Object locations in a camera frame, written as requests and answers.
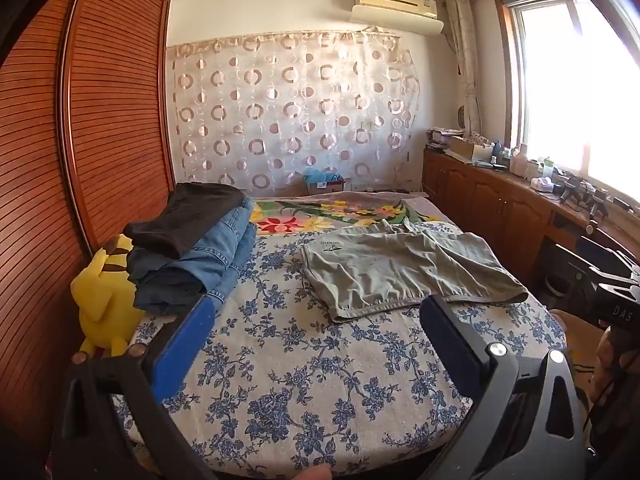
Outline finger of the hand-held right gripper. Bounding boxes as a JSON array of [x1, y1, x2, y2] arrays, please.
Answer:
[[552, 244, 640, 292]]

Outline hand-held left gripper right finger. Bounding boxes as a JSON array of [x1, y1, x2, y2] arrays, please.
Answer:
[[419, 294, 588, 480]]

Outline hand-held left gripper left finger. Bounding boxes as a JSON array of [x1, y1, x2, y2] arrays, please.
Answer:
[[52, 294, 221, 480]]

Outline grey-green pants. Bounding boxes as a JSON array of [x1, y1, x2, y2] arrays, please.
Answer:
[[300, 217, 530, 324]]

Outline folded dark navy pants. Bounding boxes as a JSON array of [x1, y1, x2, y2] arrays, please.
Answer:
[[126, 250, 208, 317]]

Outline folded black pants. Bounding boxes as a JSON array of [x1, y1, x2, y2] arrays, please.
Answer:
[[123, 182, 246, 261]]

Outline person's left hand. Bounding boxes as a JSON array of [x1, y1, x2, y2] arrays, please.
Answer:
[[277, 465, 334, 480]]

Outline black spare grippers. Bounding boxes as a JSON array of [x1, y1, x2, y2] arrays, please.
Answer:
[[555, 172, 608, 218]]

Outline yellow plush toy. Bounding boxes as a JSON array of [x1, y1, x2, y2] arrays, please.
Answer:
[[70, 234, 146, 358]]

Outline white containers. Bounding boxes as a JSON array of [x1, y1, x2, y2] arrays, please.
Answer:
[[530, 160, 557, 194]]

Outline bed with blue floral sheet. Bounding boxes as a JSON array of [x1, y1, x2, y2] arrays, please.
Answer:
[[110, 220, 568, 478]]

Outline long wooden cabinet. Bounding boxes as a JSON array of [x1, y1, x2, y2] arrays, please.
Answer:
[[421, 145, 640, 281]]

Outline white plastic bottle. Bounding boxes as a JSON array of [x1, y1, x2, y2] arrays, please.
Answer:
[[510, 144, 531, 178]]

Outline colourful floral blanket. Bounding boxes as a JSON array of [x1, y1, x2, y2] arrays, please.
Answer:
[[247, 191, 443, 237]]

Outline small cardboard box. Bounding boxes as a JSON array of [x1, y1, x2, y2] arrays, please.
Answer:
[[306, 177, 347, 196]]

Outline open cardboard box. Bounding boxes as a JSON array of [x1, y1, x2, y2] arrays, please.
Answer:
[[450, 135, 493, 162]]

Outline window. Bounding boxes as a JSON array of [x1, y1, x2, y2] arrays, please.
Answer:
[[495, 0, 640, 196]]

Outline pile of papers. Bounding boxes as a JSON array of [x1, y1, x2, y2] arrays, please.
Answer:
[[425, 127, 466, 153]]

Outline blue plastic bag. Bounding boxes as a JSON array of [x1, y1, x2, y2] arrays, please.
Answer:
[[304, 167, 341, 186]]

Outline wooden louvred wardrobe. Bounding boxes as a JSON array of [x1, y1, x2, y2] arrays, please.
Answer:
[[0, 0, 176, 461]]

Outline sheer circle-patterned curtain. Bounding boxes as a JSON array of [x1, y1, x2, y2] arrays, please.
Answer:
[[166, 30, 418, 196]]

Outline pale window curtain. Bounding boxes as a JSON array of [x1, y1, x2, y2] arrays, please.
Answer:
[[445, 0, 483, 136]]

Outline white air conditioner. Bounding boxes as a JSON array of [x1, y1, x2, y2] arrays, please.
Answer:
[[350, 0, 445, 36]]

